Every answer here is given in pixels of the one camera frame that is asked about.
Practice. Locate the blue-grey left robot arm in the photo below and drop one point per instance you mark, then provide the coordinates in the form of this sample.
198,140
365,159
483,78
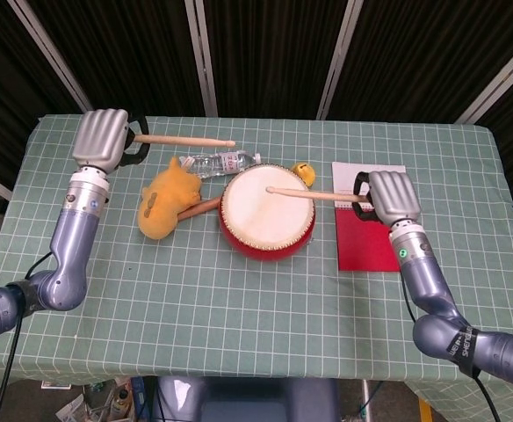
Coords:
74,233

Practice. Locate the small yellow round toy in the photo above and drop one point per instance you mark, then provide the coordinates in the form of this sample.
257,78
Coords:
305,172

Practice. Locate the orange plush animal toy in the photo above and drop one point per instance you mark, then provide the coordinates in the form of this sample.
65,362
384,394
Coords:
164,206

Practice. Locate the red cover spiral notebook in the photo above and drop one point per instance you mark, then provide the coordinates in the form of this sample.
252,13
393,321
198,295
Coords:
362,246

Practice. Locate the red drum white skin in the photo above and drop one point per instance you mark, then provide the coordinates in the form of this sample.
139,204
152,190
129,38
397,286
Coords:
265,228

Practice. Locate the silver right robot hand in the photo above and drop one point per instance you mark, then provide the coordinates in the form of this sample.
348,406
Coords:
392,198

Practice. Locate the brown wooden rod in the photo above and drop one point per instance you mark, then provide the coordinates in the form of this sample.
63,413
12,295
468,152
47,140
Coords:
201,206

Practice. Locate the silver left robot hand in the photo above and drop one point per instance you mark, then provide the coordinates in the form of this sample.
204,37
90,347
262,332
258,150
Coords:
100,138

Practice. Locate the green checked tablecloth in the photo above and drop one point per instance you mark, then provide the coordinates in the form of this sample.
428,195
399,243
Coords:
239,316

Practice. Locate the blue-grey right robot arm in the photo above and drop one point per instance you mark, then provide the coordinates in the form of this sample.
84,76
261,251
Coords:
419,272

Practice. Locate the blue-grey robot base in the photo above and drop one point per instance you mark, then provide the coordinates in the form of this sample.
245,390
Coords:
247,400

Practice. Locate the clear plastic water bottle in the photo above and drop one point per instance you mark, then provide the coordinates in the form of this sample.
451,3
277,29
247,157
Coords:
221,163

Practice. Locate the light wooden drumstick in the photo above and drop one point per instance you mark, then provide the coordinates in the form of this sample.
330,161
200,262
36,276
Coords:
309,194
182,140

